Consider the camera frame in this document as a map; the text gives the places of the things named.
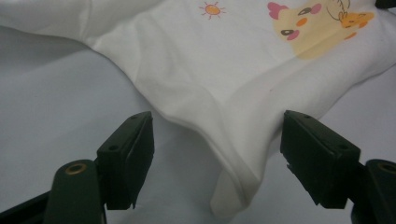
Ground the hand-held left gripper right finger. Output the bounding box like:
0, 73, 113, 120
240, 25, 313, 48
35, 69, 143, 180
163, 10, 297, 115
279, 109, 362, 210

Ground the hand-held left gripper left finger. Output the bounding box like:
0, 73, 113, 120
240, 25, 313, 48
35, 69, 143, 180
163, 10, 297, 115
96, 110, 156, 211

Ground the white baby shirt chick print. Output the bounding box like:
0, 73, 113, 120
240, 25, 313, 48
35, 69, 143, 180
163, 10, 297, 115
0, 0, 396, 218

